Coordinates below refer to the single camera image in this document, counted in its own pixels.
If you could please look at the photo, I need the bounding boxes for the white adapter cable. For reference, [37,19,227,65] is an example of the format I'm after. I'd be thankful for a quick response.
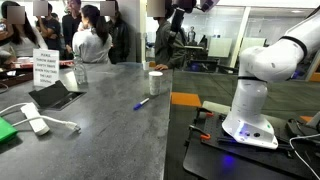
[0,102,82,133]

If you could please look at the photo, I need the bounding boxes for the clear plastic water bottle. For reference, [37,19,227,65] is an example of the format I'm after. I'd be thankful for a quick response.
[72,54,89,86]

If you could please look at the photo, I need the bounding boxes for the long-haired person in white top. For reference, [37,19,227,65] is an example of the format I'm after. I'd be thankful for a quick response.
[0,0,49,65]

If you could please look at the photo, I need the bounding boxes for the person in black sweater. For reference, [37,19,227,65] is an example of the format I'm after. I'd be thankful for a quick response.
[61,0,83,60]

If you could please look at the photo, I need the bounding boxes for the thin white cable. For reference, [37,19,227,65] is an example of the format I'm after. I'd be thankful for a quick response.
[288,133,320,180]

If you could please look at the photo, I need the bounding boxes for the person in black jacket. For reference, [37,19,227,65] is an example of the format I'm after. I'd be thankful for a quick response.
[105,0,132,65]

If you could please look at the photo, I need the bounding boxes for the blue marker pen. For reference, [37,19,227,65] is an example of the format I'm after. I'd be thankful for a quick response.
[133,97,151,111]

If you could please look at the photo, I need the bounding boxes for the red tray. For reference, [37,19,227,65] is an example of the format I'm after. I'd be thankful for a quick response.
[0,59,75,72]

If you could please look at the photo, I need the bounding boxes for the distant standing person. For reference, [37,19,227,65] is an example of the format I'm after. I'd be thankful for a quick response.
[186,25,197,46]

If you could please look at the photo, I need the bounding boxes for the white power adapter block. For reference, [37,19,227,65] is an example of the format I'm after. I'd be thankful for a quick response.
[20,102,51,137]

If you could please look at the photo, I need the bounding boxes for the white printed paper sign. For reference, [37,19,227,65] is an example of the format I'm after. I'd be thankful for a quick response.
[32,48,61,88]

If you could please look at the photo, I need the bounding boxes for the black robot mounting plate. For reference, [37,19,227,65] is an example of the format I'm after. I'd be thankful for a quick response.
[182,108,320,180]

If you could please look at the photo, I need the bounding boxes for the green flat object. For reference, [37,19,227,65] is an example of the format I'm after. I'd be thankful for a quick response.
[0,116,19,145]

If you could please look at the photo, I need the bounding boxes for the orange-tipped black clamp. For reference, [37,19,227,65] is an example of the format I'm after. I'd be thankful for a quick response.
[184,124,212,147]
[193,106,215,123]

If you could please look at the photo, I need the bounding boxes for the person in grey jacket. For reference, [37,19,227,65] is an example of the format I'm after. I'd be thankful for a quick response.
[153,0,188,71]

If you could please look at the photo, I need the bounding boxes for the ponytail woman in grey shirt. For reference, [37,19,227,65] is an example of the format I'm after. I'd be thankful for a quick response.
[71,4,113,65]

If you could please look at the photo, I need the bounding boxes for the black box by robot base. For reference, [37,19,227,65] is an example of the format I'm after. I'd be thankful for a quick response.
[285,118,320,145]

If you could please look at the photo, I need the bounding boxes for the black table socket hatch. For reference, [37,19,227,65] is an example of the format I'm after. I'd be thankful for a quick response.
[28,79,87,111]

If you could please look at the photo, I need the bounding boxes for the white whiteboard panel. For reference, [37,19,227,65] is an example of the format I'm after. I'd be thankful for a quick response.
[207,37,233,59]
[239,36,267,56]

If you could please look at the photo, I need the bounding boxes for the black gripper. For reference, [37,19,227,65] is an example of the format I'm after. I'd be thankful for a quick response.
[169,0,198,35]

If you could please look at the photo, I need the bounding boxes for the white paper cup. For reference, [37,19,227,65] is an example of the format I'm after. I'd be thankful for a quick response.
[148,70,164,97]

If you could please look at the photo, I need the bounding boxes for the person in black t-shirt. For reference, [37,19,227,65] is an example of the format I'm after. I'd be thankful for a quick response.
[35,2,63,52]

